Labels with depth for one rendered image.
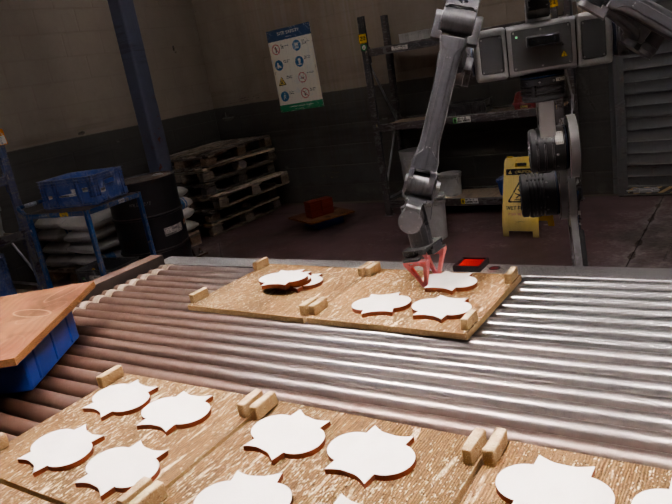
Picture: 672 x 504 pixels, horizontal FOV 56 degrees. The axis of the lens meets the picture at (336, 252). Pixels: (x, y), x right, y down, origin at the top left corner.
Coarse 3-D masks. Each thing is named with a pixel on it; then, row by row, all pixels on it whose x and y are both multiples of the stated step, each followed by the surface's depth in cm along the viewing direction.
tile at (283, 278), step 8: (280, 272) 180; (288, 272) 178; (296, 272) 177; (304, 272) 176; (264, 280) 175; (272, 280) 174; (280, 280) 173; (288, 280) 171; (296, 280) 170; (304, 280) 172; (264, 288) 172
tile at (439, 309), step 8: (440, 296) 149; (416, 304) 146; (424, 304) 146; (432, 304) 145; (440, 304) 144; (448, 304) 143; (456, 304) 142; (464, 304) 142; (416, 312) 142; (424, 312) 141; (432, 312) 140; (440, 312) 140; (448, 312) 139; (456, 312) 138; (464, 312) 138; (440, 320) 137
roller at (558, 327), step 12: (156, 300) 195; (168, 300) 192; (180, 300) 190; (492, 324) 138; (504, 324) 136; (516, 324) 135; (528, 324) 134; (540, 324) 133; (552, 324) 131; (564, 324) 130; (576, 324) 129; (588, 324) 129; (612, 336) 124; (624, 336) 123; (636, 336) 122; (648, 336) 121; (660, 336) 120
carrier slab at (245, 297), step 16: (256, 272) 196; (272, 272) 193; (320, 272) 185; (336, 272) 183; (352, 272) 181; (224, 288) 186; (240, 288) 183; (256, 288) 181; (272, 288) 179; (320, 288) 172; (336, 288) 170; (192, 304) 177; (208, 304) 174; (224, 304) 172; (240, 304) 170; (256, 304) 168; (272, 304) 166; (288, 304) 164; (288, 320) 156; (304, 320) 154
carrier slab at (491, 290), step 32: (352, 288) 168; (384, 288) 164; (416, 288) 160; (480, 288) 153; (512, 288) 152; (320, 320) 151; (352, 320) 147; (384, 320) 144; (416, 320) 141; (448, 320) 138; (480, 320) 136
